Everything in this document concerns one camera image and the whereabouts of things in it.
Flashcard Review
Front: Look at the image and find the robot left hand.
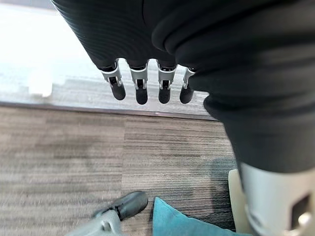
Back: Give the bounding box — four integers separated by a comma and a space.
50, 0, 315, 236

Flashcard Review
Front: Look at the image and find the robot dark foot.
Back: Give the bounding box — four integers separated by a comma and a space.
92, 191, 149, 221

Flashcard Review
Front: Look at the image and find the teal cushion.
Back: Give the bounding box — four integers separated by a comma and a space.
152, 197, 254, 236

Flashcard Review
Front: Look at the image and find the robot silver leg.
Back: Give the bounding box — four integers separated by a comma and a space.
65, 209, 123, 236

